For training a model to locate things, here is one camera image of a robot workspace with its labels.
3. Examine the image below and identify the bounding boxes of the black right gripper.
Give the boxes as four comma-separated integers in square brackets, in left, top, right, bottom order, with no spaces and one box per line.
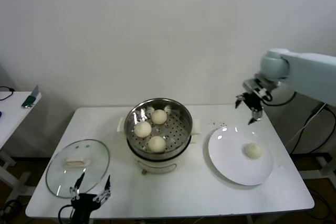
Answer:
[235,91,263,126]

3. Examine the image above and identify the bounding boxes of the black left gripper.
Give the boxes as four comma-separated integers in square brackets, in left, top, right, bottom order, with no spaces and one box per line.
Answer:
[69,173,112,213]

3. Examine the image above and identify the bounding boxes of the round glass lid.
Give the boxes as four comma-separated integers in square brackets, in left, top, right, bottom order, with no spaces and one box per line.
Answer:
[45,138,110,199]

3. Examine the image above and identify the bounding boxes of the white steamed baozi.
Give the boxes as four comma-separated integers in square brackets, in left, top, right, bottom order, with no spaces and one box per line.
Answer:
[151,109,167,125]
[148,136,167,153]
[134,122,152,138]
[243,142,264,159]

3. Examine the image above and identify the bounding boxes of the stainless steel steamer basket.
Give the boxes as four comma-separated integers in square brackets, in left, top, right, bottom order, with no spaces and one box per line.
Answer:
[124,98,194,158]

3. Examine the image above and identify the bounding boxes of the white round plate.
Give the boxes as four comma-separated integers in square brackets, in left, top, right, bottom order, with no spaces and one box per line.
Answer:
[204,125,275,186]

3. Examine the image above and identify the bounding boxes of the white electric cooker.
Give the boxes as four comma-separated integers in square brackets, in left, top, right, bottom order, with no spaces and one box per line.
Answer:
[117,117,202,176]

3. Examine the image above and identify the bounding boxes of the black power adapter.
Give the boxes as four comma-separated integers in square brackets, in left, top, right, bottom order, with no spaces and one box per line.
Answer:
[311,102,329,120]

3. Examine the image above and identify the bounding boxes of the green flat object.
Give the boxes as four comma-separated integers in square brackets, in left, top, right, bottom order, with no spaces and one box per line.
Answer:
[21,84,42,109]

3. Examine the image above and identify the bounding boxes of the white side table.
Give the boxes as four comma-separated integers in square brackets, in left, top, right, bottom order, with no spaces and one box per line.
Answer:
[0,91,43,198]

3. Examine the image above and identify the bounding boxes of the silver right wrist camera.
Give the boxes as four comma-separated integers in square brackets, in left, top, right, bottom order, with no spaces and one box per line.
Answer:
[243,77,279,98]

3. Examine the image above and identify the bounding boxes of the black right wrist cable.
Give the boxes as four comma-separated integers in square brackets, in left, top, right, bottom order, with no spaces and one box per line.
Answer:
[262,90,297,106]

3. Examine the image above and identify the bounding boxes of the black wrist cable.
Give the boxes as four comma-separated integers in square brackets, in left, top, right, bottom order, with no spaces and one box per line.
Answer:
[58,204,74,224]
[262,90,297,106]

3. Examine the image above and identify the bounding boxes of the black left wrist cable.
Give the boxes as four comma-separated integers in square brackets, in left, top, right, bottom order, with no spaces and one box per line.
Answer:
[58,204,74,224]

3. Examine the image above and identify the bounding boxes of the white power cable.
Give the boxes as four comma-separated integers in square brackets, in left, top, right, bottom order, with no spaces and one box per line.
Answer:
[286,103,336,154]

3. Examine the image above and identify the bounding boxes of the black power cable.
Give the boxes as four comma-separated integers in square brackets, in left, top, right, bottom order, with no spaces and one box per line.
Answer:
[290,107,336,155]

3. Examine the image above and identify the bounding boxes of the floor power strip with cables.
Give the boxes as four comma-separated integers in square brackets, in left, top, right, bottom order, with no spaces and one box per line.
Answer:
[0,199,20,224]

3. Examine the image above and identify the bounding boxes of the thin black cable with plug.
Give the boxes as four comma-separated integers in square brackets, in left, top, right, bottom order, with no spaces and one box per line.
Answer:
[0,86,15,101]

